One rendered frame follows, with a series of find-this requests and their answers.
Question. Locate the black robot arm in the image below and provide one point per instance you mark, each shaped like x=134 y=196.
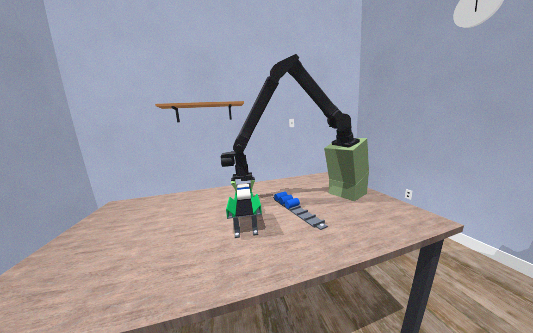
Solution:
x=335 y=118

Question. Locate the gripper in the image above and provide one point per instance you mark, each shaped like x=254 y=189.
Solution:
x=242 y=173

